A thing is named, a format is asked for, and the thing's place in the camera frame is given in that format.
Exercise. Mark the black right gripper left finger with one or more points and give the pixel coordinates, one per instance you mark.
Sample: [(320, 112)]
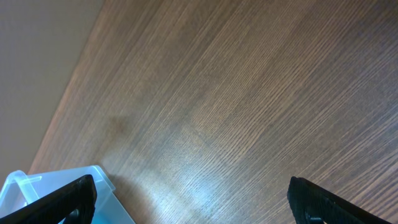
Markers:
[(70, 204)]

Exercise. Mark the clear plastic storage container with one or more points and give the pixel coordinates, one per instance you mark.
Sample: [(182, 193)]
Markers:
[(19, 190)]

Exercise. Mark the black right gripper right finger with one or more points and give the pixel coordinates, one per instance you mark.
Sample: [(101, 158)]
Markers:
[(311, 203)]

